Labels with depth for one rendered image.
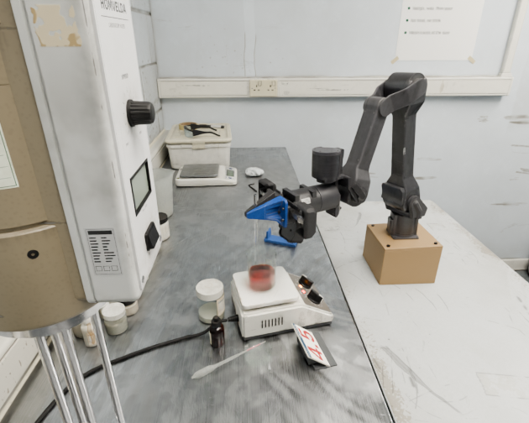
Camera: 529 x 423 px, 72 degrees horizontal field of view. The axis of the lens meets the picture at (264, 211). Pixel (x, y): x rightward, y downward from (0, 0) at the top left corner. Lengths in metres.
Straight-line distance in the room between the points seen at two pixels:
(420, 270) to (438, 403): 0.35
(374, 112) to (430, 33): 1.50
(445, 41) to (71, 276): 2.20
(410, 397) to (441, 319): 0.24
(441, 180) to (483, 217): 0.43
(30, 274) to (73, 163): 0.07
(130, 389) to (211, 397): 0.15
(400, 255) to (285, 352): 0.37
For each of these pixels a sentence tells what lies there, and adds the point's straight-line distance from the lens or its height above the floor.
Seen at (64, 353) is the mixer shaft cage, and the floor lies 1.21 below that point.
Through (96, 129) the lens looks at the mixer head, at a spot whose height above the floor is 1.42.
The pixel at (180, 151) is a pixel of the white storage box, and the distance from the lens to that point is 1.77.
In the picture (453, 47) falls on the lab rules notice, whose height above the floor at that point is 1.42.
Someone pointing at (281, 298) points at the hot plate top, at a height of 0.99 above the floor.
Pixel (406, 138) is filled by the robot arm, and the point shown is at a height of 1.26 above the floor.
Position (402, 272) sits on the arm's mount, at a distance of 0.99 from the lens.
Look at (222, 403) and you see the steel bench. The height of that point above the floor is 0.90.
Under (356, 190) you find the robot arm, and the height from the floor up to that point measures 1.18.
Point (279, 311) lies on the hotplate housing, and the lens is 0.77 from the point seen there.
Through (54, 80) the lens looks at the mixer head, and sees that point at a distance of 0.22.
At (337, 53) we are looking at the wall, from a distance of 2.13.
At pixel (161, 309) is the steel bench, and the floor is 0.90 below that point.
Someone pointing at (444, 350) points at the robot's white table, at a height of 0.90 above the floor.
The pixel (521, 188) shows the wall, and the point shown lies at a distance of 2.83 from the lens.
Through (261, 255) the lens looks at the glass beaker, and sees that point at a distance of 0.79.
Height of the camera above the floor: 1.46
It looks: 25 degrees down
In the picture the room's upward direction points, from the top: straight up
